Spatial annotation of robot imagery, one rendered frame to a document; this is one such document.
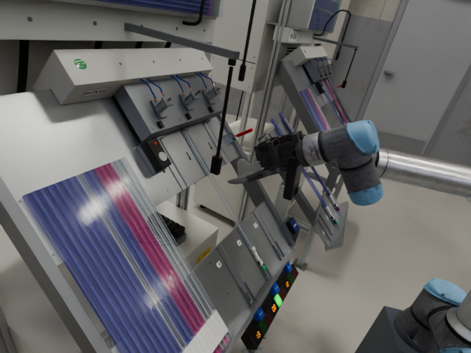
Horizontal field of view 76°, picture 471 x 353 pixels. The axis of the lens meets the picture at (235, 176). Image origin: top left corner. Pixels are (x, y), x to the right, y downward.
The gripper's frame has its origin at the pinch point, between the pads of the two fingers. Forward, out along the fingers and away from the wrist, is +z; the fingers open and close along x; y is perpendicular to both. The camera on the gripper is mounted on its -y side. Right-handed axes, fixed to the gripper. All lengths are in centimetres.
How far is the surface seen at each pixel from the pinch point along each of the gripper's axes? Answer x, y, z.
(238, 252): 5.3, -21.2, 7.0
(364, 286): -104, -116, 13
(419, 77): -410, -21, -34
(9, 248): 35, 1, 73
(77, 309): 47.9, -5.5, 8.9
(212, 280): 18.7, -21.1, 7.0
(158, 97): 8.7, 27.0, 10.4
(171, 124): 9.3, 19.5, 8.9
